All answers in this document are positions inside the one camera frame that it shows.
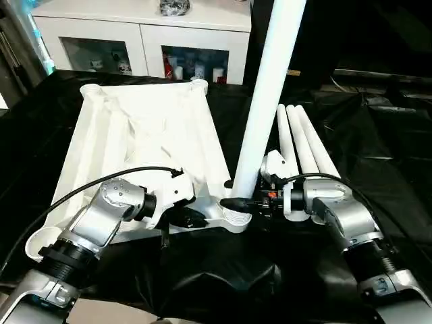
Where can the red bottle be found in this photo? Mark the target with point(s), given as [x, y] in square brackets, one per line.
[167, 67]

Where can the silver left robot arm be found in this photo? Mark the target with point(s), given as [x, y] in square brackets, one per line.
[98, 216]

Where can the white cabinet with glass doors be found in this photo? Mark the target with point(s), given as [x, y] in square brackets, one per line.
[135, 33]

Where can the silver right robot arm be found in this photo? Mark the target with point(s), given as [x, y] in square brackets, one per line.
[354, 219]

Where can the white plastic table leg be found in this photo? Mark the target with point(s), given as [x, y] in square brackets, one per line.
[320, 148]
[300, 141]
[270, 84]
[285, 135]

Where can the grey metal bar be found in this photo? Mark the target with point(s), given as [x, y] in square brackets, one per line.
[371, 76]

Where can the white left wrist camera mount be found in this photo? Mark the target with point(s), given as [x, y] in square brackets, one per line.
[172, 192]

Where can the black mat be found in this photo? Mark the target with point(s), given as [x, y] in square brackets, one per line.
[388, 168]

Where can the large black case yellow label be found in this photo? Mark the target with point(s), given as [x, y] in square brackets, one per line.
[317, 37]

